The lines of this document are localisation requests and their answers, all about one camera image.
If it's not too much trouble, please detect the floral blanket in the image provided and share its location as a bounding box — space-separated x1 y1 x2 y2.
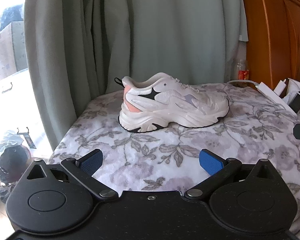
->
49 82 300 235

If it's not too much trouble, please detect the green curtain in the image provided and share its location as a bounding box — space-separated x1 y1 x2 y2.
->
24 0 249 153

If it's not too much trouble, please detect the cardboard box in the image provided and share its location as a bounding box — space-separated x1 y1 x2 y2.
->
0 21 29 81

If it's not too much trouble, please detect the wooden headboard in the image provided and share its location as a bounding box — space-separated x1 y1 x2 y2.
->
240 0 300 90

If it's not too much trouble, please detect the white shoelace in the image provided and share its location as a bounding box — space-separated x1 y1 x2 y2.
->
174 78 203 94

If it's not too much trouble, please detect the plastic bottle with red label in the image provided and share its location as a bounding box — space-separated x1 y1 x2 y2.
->
231 59 252 88

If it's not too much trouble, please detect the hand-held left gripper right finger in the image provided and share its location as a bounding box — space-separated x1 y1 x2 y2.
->
184 149 280 200

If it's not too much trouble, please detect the black bag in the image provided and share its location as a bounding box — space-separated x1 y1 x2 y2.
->
0 144 33 183

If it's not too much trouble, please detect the white sneaker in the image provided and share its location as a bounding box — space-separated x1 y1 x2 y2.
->
114 72 230 133

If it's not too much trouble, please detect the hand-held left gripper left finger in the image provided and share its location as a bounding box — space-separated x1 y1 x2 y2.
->
22 149 118 200

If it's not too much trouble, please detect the white charger plug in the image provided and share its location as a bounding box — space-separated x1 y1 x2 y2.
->
274 79 288 97

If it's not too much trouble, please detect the white power strip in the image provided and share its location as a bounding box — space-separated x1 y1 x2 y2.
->
256 81 298 116

